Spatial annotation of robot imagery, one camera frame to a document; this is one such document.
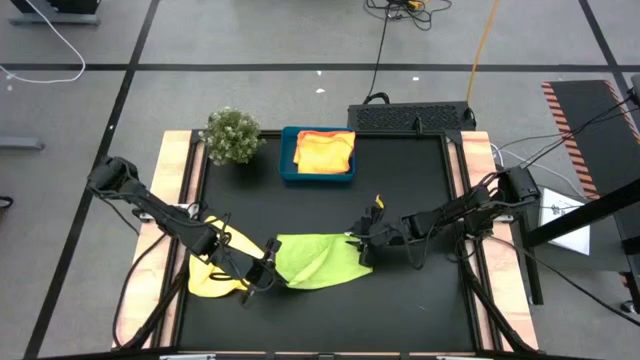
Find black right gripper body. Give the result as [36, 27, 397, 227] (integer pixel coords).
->
[356, 203, 417, 268]

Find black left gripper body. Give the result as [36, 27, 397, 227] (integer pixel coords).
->
[208, 233, 283, 307]

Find green microfiber towel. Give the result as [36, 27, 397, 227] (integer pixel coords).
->
[274, 232, 374, 291]

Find yellow microfiber towel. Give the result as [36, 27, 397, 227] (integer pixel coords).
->
[187, 214, 267, 299]

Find orange microfiber towel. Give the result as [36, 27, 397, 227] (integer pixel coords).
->
[293, 132, 356, 175]
[293, 129, 356, 151]

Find black diagonal brace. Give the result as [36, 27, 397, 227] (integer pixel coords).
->
[119, 244, 197, 351]
[457, 244, 539, 354]

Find blue plastic bin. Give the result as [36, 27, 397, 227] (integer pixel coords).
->
[278, 125, 357, 184]

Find black computer case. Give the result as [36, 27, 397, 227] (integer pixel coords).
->
[347, 92, 477, 134]

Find small potted green plant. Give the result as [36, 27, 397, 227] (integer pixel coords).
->
[198, 107, 266, 167]

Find white paper sheet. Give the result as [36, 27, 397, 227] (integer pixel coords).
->
[538, 187, 592, 256]

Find black metal beam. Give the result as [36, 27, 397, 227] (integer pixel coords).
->
[524, 178, 640, 249]

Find black mat with striped edges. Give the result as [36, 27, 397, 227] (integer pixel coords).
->
[541, 79, 640, 201]

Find grey furniture foot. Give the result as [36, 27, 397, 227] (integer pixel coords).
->
[0, 134, 46, 151]

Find grey furniture base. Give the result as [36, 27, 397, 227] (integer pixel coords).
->
[8, 0, 101, 27]

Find black aluminium table frame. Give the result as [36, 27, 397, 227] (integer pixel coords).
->
[177, 128, 486, 354]

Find black stand post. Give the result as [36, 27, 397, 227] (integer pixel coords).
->
[517, 214, 546, 306]

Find black power cable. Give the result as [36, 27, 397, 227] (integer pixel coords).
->
[366, 4, 391, 101]

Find yellow cable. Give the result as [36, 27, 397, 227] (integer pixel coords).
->
[465, 0, 501, 104]

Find tangled black cable bundle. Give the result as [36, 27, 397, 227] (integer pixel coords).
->
[364, 0, 454, 32]

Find white floor cable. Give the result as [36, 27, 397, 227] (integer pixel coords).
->
[0, 0, 87, 85]

